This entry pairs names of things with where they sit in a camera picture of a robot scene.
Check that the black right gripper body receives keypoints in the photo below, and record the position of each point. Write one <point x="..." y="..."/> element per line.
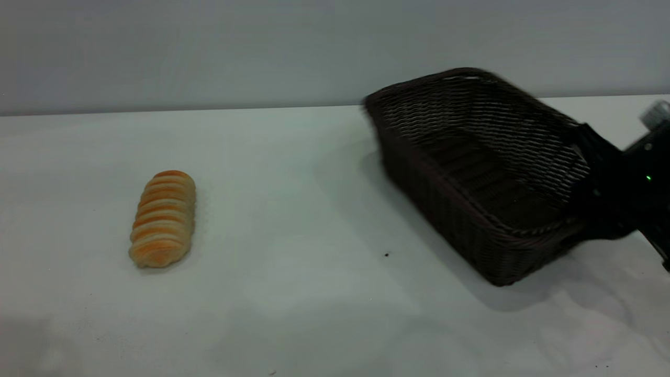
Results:
<point x="651" y="193"/>

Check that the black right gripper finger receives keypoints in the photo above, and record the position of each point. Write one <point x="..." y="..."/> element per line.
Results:
<point x="602" y="209"/>
<point x="599" y="146"/>

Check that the black wicker basket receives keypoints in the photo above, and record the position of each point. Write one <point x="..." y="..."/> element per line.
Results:
<point x="450" y="209"/>

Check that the striped golden bread roll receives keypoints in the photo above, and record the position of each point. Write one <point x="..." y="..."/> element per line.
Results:
<point x="163" y="220"/>

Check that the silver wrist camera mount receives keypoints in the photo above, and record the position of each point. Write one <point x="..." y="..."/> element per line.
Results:
<point x="657" y="114"/>

